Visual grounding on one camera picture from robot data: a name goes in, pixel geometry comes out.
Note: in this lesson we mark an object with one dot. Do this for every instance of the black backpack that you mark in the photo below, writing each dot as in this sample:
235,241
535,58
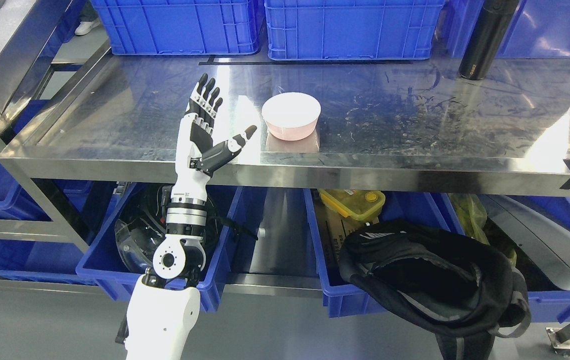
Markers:
465,292

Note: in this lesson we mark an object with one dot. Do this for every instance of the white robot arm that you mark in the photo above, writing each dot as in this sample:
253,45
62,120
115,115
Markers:
160,316

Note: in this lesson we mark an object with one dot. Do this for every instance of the blue crate top left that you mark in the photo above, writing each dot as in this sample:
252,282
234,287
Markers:
182,27

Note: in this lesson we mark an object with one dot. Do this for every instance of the blue bin far left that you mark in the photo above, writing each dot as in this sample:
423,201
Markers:
25,260

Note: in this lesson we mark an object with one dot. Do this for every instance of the stainless steel table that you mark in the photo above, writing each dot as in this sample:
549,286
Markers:
384,126

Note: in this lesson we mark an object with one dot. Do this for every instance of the yellow lunch box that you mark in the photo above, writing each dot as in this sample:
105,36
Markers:
362,206

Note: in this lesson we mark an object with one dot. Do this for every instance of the grey plastic cover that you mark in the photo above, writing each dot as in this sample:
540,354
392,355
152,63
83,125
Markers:
545,242

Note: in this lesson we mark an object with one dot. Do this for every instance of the black helmet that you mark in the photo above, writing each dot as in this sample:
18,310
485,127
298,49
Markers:
165,236

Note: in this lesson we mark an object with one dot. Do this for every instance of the blue bin under table middle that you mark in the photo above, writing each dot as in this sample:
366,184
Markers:
327,231

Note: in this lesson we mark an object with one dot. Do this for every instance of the black thermos bottle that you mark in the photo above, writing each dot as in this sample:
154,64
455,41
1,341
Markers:
484,43

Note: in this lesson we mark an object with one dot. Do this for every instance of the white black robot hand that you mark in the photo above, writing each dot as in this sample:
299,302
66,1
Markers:
196,156

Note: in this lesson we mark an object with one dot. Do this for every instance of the blue bin under table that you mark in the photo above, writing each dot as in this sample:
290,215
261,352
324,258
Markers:
103,264
327,231

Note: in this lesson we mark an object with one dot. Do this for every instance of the blue crate top right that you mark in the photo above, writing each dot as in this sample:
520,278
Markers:
540,29

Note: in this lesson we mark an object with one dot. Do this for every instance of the yellow plastic bag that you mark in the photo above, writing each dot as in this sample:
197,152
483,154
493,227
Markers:
473,217

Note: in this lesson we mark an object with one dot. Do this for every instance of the blue crate top middle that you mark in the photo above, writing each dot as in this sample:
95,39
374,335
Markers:
350,30

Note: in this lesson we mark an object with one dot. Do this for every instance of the blue bin under table left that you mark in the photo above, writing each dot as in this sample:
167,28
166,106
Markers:
103,264

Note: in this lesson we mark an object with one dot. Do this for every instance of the pink ikea bowl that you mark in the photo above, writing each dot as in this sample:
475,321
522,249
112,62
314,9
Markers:
291,116

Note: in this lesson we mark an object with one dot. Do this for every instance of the blue crate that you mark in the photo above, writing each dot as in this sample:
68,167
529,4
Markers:
350,30
182,27
540,29

